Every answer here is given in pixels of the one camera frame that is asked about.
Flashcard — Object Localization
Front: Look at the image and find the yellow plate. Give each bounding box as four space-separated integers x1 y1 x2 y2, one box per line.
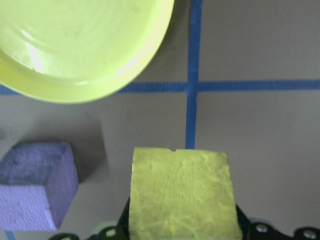
0 0 175 104

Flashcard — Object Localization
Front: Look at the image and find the yellow foam block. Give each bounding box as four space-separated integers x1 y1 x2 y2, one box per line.
129 146 244 240

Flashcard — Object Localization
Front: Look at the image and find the purple foam block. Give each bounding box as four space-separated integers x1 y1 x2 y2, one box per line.
0 141 80 231

